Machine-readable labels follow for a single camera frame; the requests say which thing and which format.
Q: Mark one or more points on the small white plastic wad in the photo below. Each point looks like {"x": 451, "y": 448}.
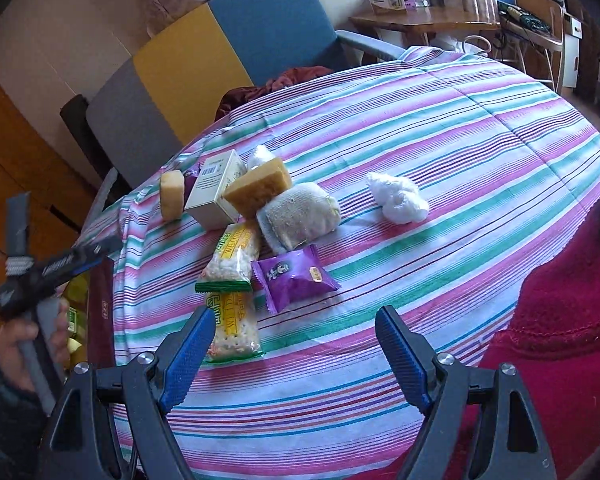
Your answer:
{"x": 260, "y": 156}

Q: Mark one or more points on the wooden desk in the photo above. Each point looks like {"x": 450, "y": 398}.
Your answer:
{"x": 423, "y": 22}

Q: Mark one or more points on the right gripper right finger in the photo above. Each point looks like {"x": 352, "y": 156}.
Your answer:
{"x": 508, "y": 441}

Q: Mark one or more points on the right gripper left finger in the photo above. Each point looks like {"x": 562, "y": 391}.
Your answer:
{"x": 111, "y": 423}

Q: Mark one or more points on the lower rice cracker packet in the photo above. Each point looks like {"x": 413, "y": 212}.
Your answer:
{"x": 236, "y": 334}

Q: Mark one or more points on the white plastic bag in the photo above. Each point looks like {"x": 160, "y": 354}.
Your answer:
{"x": 399, "y": 198}

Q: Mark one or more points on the grey knitted cloth roll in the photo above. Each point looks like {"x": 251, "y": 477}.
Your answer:
{"x": 298, "y": 216}

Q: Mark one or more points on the small yellow sponge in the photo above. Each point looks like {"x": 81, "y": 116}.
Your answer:
{"x": 171, "y": 191}

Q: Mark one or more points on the dark red blanket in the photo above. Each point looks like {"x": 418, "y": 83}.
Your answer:
{"x": 553, "y": 338}

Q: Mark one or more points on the purple snack packet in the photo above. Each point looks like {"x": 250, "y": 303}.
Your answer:
{"x": 292, "y": 277}
{"x": 190, "y": 176}

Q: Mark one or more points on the dark red clothing on chair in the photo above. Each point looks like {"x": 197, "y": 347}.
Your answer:
{"x": 242, "y": 95}

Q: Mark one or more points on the rice cracker packet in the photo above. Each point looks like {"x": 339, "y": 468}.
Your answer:
{"x": 230, "y": 267}
{"x": 236, "y": 334}

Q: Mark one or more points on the grey yellow blue chair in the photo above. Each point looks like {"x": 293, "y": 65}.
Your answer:
{"x": 164, "y": 97}

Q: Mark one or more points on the white cardboard box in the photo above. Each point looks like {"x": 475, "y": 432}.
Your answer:
{"x": 205, "y": 202}

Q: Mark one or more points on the upper rice cracker packet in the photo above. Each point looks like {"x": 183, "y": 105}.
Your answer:
{"x": 230, "y": 267}

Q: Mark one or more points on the maroon gold storage box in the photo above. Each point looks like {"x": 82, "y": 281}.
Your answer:
{"x": 91, "y": 333}

